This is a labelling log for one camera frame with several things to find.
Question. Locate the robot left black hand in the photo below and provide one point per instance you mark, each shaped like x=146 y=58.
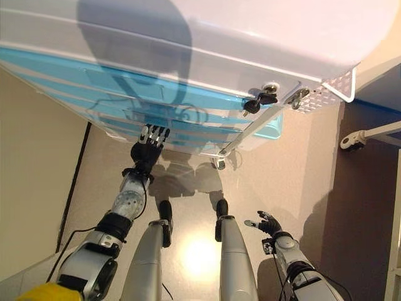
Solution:
x=147 y=155

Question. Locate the robot right black hand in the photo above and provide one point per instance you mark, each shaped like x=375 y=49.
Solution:
x=270 y=225

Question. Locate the robot right silver arm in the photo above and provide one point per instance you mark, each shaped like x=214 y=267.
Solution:
x=294 y=254

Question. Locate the robot left silver arm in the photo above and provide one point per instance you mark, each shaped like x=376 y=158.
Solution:
x=125 y=203

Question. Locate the robot right silver leg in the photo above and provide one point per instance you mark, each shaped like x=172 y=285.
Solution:
x=233 y=257

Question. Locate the robot silver leg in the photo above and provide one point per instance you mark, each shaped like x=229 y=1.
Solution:
x=147 y=266
x=233 y=257

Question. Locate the cart caster wheel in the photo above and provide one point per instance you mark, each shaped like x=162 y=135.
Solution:
x=218 y=163

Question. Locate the blue lid waste bin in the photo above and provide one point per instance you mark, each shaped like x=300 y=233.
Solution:
x=271 y=128

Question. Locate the robot left silver leg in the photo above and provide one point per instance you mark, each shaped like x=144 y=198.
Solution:
x=147 y=266

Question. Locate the white bed caster wheel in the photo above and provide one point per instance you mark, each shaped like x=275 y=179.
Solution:
x=352 y=141

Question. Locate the black cart keys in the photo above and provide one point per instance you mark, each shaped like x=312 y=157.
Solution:
x=261 y=100

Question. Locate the white medical cart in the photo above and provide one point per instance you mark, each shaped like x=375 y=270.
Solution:
x=219 y=47

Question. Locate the silver cart latch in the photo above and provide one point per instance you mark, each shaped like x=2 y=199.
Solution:
x=300 y=98

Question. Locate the white hospital bed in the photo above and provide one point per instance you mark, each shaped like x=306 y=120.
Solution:
x=383 y=131

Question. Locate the white perforated side basket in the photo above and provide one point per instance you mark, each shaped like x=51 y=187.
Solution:
x=341 y=83

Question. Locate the yellow cloth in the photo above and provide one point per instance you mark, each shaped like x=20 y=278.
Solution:
x=50 y=293

